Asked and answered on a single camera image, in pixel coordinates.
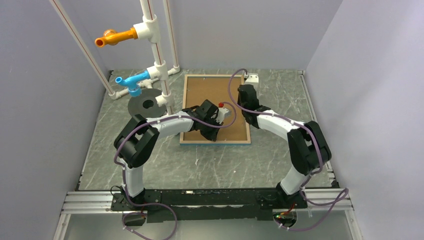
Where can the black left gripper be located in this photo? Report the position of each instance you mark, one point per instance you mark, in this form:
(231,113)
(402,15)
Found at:
(212,136)

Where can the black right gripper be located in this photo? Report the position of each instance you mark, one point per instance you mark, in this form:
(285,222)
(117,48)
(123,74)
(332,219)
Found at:
(239,101)

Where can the blue picture frame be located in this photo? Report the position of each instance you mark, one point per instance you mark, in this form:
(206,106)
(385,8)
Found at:
(214,87)

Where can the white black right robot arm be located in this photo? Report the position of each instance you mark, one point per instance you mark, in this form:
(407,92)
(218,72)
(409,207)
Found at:
(308,148)

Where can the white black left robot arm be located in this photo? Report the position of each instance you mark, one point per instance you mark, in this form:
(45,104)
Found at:
(136,142)

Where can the dark grey perforated spool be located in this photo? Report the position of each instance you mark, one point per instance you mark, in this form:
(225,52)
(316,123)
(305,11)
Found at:
(146,104)

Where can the blue pipe fitting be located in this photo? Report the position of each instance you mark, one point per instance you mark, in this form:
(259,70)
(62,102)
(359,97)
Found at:
(131,83)

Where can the white PVC pipe stand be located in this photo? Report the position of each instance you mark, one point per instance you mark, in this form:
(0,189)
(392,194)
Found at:
(154,50)

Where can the orange pipe fitting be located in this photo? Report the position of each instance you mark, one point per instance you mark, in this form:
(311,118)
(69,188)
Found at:
(112,37)

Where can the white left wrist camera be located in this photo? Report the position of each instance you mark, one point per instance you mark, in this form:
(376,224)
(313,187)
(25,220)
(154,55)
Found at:
(222,113)

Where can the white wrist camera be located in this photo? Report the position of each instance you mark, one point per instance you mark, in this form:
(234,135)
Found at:
(251,79)
(222,113)

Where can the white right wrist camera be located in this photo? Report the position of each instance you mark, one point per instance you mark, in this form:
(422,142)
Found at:
(251,79)

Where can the aluminium extrusion rail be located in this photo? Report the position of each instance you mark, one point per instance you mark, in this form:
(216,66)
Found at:
(82,203)

